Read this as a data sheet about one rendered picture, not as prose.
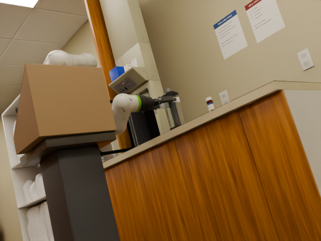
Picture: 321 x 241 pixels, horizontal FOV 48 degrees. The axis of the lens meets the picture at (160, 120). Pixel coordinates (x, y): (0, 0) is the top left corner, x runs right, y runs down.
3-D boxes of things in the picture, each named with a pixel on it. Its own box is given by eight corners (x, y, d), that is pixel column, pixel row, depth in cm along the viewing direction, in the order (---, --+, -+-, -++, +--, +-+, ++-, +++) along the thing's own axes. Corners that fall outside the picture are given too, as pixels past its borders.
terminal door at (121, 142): (135, 150, 261) (123, 99, 270) (98, 156, 243) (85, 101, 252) (135, 150, 262) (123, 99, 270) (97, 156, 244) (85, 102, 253)
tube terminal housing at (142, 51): (163, 153, 279) (139, 63, 295) (191, 141, 256) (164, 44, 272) (138, 157, 262) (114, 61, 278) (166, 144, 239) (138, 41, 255)
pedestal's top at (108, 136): (47, 147, 137) (45, 137, 138) (21, 166, 160) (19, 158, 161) (116, 139, 157) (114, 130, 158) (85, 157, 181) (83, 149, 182)
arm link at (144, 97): (133, 115, 193) (143, 110, 187) (128, 95, 196) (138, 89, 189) (142, 115, 198) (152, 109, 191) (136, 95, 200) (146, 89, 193)
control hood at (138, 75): (123, 97, 272) (120, 85, 274) (148, 80, 249) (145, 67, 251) (111, 97, 264) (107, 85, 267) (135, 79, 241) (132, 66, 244)
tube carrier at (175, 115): (179, 132, 213) (170, 98, 217) (191, 126, 205) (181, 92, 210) (165, 133, 206) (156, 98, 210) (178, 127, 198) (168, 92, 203)
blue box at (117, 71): (122, 83, 271) (119, 72, 273) (129, 77, 264) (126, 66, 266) (111, 82, 264) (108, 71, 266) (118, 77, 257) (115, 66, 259)
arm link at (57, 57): (47, 44, 164) (85, 49, 216) (32, 75, 167) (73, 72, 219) (71, 58, 163) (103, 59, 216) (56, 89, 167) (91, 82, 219)
